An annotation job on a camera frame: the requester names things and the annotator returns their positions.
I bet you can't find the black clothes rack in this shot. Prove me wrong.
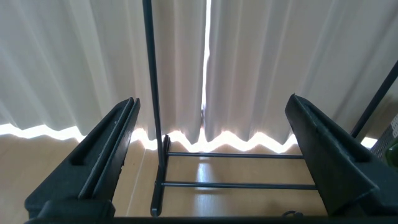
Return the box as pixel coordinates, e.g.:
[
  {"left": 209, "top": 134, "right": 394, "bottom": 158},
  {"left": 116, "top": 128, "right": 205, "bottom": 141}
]
[{"left": 142, "top": 0, "right": 398, "bottom": 218}]

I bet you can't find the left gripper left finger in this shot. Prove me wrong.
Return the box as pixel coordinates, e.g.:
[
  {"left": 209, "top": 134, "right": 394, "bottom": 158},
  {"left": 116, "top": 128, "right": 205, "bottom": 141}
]
[{"left": 24, "top": 97, "right": 141, "bottom": 218}]

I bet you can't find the white laundry basket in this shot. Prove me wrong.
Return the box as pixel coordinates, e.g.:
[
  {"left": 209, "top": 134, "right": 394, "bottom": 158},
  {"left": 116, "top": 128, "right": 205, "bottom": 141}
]
[{"left": 369, "top": 113, "right": 398, "bottom": 162}]

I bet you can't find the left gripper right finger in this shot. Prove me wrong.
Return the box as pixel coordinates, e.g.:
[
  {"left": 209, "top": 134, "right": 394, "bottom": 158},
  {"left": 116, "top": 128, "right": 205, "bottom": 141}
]
[{"left": 284, "top": 93, "right": 398, "bottom": 217}]

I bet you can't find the beige curtain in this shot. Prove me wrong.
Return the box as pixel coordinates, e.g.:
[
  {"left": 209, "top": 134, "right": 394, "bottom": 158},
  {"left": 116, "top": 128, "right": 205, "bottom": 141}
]
[{"left": 0, "top": 0, "right": 398, "bottom": 154}]

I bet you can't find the black cable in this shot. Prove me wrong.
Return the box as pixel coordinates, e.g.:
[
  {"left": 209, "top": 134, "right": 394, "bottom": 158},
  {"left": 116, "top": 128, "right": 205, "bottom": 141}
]
[{"left": 281, "top": 210, "right": 304, "bottom": 218}]

